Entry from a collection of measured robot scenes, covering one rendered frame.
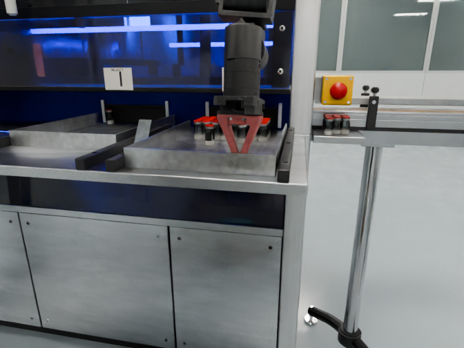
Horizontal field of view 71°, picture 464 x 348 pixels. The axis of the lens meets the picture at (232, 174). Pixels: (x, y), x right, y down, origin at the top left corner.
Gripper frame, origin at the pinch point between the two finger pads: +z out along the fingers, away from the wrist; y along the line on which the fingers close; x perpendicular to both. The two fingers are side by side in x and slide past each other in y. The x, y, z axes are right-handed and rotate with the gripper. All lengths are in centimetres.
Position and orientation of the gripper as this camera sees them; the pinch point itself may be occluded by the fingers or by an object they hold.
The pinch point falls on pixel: (239, 155)
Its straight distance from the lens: 53.3
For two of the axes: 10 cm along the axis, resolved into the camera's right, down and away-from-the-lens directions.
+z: -0.3, 9.9, 1.6
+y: 2.1, -1.5, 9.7
